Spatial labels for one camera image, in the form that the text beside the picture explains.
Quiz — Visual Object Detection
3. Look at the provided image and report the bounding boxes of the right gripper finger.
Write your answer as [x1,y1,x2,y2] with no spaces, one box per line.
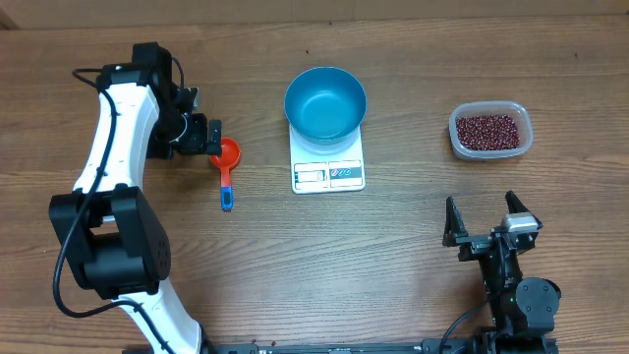
[505,191,543,229]
[442,197,468,247]

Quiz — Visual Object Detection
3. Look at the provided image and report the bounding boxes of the orange measuring scoop blue handle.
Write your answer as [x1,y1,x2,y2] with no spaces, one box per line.
[210,137,242,212]

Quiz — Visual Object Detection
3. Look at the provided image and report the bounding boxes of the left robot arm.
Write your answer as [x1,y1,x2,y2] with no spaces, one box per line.
[49,42,228,353]

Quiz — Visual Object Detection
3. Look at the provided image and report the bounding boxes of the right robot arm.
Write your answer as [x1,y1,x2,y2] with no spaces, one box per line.
[438,191,561,353]

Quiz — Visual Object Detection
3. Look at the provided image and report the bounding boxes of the white kitchen scale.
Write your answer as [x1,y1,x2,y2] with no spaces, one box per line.
[289,126,366,195]

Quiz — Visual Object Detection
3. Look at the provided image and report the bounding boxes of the blue bowl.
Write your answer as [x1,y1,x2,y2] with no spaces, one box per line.
[283,66,369,145]

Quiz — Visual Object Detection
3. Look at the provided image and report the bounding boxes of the red beans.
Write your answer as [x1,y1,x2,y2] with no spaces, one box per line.
[456,115,520,151]

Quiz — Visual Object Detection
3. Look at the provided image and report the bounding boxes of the clear plastic container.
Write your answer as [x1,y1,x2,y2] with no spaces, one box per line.
[448,100,534,160]

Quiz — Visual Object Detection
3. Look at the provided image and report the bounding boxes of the right black cable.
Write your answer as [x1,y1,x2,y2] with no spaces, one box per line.
[438,300,492,354]

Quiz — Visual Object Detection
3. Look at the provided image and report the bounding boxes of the black cable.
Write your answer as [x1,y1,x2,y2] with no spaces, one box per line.
[51,55,186,354]
[438,300,492,354]

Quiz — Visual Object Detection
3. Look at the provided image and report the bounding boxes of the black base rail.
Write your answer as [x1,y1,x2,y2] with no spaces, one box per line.
[122,337,559,354]

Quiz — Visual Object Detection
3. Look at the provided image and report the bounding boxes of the left black cable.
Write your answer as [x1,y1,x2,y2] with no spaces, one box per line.
[51,55,186,354]

